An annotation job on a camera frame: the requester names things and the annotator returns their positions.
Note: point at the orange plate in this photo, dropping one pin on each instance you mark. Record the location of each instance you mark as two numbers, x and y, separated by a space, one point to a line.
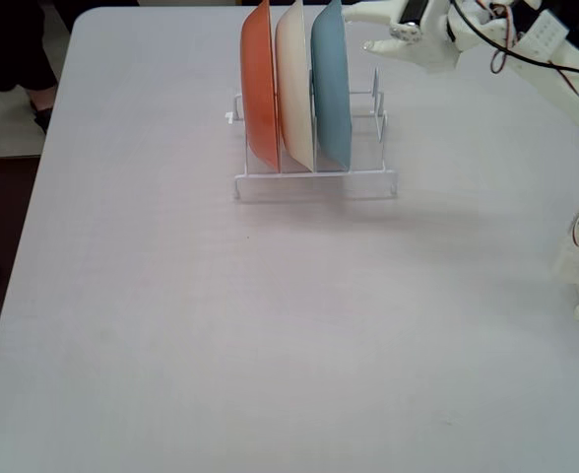
257 98

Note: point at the cream plate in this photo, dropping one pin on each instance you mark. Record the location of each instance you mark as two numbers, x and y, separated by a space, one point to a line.
294 98

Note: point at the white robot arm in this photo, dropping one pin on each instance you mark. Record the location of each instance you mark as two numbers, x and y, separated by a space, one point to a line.
555 84

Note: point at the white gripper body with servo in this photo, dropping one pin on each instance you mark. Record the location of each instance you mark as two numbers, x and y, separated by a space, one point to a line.
421 53

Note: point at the person's black trouser leg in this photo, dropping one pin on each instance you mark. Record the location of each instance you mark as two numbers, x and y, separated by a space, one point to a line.
19 44

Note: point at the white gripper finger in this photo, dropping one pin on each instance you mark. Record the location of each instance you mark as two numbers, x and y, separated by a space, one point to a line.
398 49
375 12

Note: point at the blue plate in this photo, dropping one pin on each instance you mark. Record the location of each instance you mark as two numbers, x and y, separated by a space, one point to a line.
331 98

